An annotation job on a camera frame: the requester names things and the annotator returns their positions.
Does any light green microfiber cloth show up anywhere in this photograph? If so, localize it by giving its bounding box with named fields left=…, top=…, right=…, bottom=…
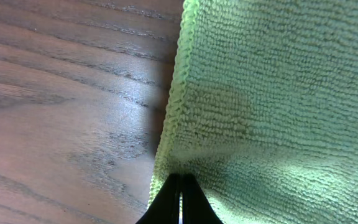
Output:
left=150, top=0, right=358, bottom=223

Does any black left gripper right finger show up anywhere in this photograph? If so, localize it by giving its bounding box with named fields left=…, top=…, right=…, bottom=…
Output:
left=182, top=174, right=223, bottom=224

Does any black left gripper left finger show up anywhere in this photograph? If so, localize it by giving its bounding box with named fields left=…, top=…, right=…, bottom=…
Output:
left=136, top=174, right=180, bottom=224

